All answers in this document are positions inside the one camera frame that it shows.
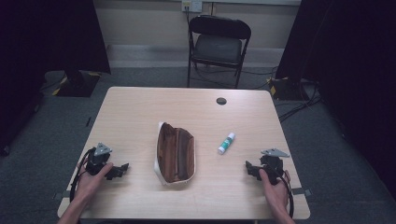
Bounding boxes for white pencil case brown lining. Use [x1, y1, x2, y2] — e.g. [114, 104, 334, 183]
[153, 120, 197, 187]

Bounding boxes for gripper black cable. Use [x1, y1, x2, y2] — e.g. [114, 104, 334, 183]
[274, 169, 295, 218]
[68, 147, 97, 203]

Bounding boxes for person's left hand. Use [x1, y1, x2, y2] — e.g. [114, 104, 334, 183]
[74, 161, 115, 204]

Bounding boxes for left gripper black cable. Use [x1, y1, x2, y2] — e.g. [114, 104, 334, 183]
[68, 147, 97, 203]

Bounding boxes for white wall socket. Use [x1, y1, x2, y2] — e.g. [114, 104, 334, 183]
[181, 0, 204, 14]

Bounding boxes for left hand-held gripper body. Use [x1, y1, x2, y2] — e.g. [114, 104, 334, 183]
[85, 142, 113, 176]

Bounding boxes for black curtain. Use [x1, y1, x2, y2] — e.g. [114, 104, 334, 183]
[276, 0, 396, 200]
[0, 0, 112, 157]

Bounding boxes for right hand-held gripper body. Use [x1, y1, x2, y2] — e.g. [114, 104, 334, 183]
[260, 147, 290, 186]

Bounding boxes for black floor cables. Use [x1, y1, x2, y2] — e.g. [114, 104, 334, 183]
[277, 81, 323, 123]

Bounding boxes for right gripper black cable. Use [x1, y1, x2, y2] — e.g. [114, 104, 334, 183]
[274, 169, 295, 218]

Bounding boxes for white green glue stick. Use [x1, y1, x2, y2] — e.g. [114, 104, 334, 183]
[217, 132, 236, 156]

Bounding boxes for black stand base yellow tape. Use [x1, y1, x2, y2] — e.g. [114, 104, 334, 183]
[50, 70, 103, 98]
[268, 76, 312, 102]

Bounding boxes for person's right hand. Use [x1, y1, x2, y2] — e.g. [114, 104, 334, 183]
[258, 168, 292, 215]

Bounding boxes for black folding chair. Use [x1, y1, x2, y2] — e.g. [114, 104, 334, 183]
[187, 14, 252, 90]

